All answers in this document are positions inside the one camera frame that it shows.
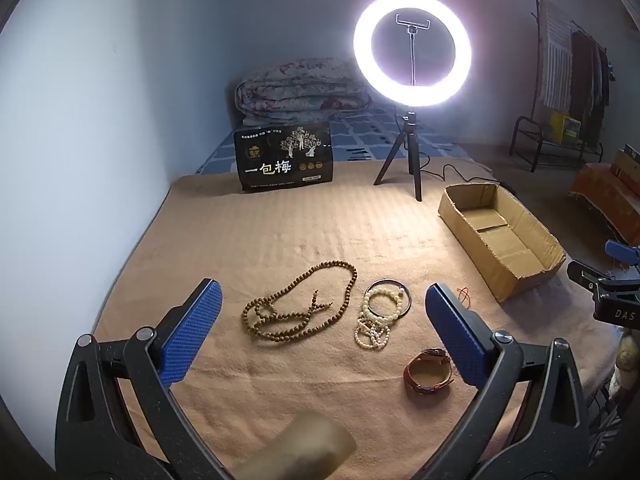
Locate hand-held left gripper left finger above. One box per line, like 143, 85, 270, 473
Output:
55, 277, 236, 480

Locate orange wooden side furniture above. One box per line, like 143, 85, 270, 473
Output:
570, 162, 640, 246

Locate black printed gift box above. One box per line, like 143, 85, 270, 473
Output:
234, 121, 335, 192

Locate phone holder clamp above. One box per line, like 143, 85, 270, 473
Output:
395, 12, 432, 86

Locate blue patterned bed sheet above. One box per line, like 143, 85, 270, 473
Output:
195, 107, 466, 176

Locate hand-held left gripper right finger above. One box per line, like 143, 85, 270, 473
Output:
395, 282, 593, 480

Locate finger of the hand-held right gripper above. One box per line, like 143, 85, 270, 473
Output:
604, 240, 640, 263
567, 259, 640, 306

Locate dark hanging clothes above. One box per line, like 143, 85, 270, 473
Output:
570, 30, 613, 121

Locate folded floral quilt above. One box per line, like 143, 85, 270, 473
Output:
235, 57, 373, 127

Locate wooden bead necklace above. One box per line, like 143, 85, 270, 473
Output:
241, 260, 358, 343

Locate striped hanging towel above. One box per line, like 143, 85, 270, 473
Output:
537, 0, 573, 111

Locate tan blanket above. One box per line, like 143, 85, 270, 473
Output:
92, 157, 621, 480

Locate yellow box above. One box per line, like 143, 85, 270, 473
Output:
550, 112, 581, 143

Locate dark thin bangle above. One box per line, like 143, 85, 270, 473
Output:
364, 278, 413, 318

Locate brown leather watch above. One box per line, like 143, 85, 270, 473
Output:
404, 347, 454, 395

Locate cream bead bracelet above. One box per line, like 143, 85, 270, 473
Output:
363, 285, 405, 320

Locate cream cloth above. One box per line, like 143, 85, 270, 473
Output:
615, 330, 640, 386

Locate black metal shoe rack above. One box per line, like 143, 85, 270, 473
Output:
510, 116, 603, 171

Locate black clothes rack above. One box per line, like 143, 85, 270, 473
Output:
530, 0, 613, 111

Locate blurred beige object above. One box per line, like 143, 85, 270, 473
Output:
232, 410, 358, 480

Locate cardboard box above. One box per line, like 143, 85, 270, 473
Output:
438, 182, 567, 303

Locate white ring light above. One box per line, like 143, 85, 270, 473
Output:
353, 0, 472, 107

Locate dark striped cloth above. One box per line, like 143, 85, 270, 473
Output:
590, 385, 640, 441

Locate brown box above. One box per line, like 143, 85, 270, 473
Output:
612, 145, 640, 186

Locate black tripod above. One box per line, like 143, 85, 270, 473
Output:
372, 110, 437, 202

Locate white pearl bracelet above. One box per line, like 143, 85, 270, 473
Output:
354, 312, 392, 351

